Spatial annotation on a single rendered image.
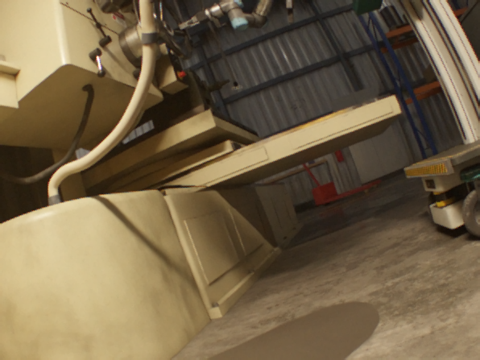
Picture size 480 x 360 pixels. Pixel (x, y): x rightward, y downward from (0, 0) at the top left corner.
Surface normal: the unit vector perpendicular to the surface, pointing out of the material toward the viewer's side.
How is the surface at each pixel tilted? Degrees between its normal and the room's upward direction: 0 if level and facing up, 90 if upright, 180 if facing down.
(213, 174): 90
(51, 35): 90
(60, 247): 90
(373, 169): 90
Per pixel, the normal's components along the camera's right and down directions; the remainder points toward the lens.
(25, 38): -0.31, 0.03
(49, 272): 0.29, -0.18
